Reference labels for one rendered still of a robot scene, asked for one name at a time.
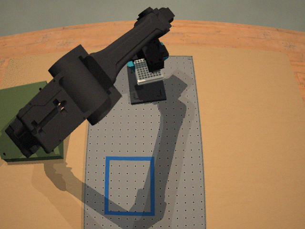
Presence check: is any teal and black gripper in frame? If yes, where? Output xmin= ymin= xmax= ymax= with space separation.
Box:
xmin=127 ymin=39 xmax=169 ymax=72

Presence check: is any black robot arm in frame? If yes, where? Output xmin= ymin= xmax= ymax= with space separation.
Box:
xmin=5 ymin=7 xmax=175 ymax=158

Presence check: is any blue tape outline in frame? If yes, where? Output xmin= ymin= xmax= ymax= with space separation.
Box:
xmin=104 ymin=156 xmax=155 ymax=216

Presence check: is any white well plate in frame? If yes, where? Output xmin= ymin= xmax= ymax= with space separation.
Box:
xmin=134 ymin=58 xmax=164 ymax=85

